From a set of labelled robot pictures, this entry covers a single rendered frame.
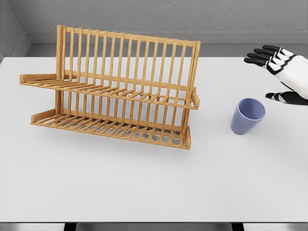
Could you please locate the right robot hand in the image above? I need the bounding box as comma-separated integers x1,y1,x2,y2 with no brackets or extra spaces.
244,45,308,106

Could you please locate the blue cup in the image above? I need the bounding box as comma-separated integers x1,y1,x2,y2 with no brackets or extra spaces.
231,98,266,135

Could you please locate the wooden two-tier dish rack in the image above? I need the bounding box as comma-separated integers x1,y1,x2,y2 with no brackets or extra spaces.
19,25,201,151

